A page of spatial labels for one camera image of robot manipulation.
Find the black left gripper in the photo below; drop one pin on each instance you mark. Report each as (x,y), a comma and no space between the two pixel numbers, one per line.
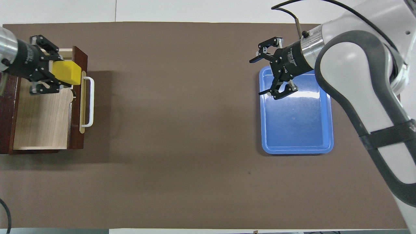
(29,61)

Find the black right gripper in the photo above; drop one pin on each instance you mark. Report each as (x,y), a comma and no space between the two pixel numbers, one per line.
(292,60)

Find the yellow foam block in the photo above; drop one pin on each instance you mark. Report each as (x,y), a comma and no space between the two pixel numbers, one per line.
(68,73)

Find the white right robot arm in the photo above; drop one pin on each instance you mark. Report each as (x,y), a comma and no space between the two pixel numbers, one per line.
(357,65)

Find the blue plastic tray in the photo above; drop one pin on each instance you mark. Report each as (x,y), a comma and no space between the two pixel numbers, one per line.
(295,130)

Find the brown table mat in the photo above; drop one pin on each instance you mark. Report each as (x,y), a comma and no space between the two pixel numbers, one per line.
(195,130)

